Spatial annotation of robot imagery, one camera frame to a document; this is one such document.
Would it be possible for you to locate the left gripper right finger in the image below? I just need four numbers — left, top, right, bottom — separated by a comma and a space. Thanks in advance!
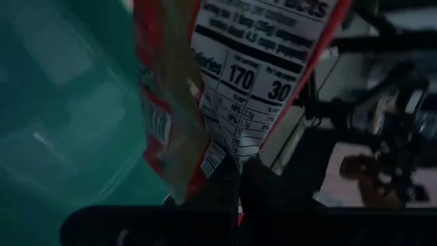
238, 154, 437, 246

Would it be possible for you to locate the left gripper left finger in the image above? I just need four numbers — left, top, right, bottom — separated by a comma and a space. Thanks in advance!
60, 153, 240, 246

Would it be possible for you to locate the red popcorn bag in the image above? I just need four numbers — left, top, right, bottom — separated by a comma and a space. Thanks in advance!
131, 0, 354, 206

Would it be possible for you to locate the brown rounded object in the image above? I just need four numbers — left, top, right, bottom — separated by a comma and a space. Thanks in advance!
339, 153, 406, 208

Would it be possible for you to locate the teal plastic basket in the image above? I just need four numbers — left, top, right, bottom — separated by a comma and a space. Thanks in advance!
0, 0, 171, 246

